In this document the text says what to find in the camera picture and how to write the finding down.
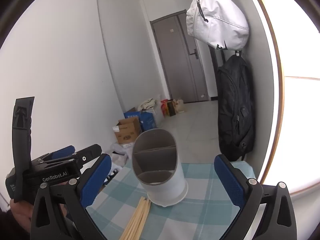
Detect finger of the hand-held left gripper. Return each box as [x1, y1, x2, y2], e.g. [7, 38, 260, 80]
[37, 145, 75, 162]
[50, 144, 103, 170]

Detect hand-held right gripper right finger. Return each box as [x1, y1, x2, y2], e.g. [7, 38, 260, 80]
[214, 154, 298, 240]

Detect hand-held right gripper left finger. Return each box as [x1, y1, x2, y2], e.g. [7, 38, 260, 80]
[30, 154, 112, 240]

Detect bundle of wooden chopsticks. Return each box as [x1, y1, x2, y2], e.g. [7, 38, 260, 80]
[119, 196, 152, 240]

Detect white utensil holder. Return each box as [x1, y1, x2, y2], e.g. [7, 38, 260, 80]
[132, 128, 188, 207]

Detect white shoulder bag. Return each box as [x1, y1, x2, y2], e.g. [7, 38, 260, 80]
[186, 0, 250, 51]

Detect person's left hand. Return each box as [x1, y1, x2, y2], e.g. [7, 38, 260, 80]
[10, 200, 34, 233]

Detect white plastic bag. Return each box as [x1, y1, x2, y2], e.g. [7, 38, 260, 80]
[109, 150, 131, 171]

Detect grey parcel bag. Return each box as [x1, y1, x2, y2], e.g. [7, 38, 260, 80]
[112, 141, 137, 153]

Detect brown cardboard box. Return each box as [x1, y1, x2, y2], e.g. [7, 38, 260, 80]
[114, 117, 142, 144]

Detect teal checked tablecloth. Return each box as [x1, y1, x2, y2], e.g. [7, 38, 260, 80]
[85, 161, 256, 240]

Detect blue cardboard box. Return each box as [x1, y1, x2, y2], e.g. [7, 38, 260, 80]
[124, 107, 157, 132]

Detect black backpack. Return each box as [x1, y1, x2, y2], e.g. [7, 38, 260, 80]
[216, 54, 256, 162]

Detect beige folded cloth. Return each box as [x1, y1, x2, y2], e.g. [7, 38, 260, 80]
[139, 98, 157, 111]

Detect bags by the door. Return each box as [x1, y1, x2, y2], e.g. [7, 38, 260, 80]
[150, 94, 165, 124]

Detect clear plastic bag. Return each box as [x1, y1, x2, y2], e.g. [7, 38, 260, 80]
[175, 99, 187, 114]

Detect black and yellow bag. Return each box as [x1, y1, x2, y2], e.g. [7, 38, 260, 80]
[167, 100, 177, 117]

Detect grey door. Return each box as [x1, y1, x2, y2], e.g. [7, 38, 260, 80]
[150, 10, 210, 103]

